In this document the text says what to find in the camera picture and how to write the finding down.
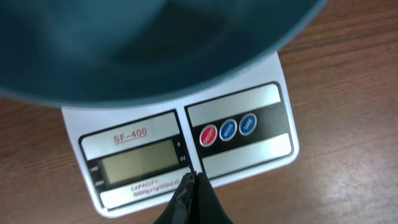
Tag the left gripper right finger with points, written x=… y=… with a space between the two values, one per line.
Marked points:
x=206 y=206

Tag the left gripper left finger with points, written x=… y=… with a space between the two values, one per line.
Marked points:
x=178 y=209

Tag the white digital kitchen scale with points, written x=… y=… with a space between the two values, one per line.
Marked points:
x=134 y=158

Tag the teal plastic bowl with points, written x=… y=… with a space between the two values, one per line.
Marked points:
x=114 y=53

